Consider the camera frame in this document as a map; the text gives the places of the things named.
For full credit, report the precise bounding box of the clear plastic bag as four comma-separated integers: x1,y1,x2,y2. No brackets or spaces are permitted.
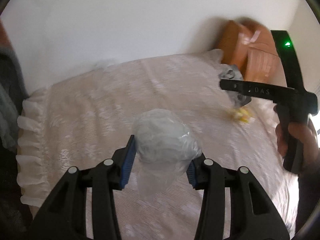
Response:
132,109,202,202

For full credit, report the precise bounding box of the person's right hand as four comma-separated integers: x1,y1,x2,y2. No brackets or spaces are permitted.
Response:
275,119,319,165

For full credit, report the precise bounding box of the yellow snack wrapper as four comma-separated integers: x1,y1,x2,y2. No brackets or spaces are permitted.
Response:
228,107,254,124

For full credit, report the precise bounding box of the brown wooden headboard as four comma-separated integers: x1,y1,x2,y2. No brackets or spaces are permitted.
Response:
216,20,281,83

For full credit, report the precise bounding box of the grey patterned tissue pack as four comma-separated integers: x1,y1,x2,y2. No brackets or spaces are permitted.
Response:
219,64,252,108

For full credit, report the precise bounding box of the white lace bed cover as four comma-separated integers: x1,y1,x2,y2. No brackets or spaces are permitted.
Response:
17,50,298,235

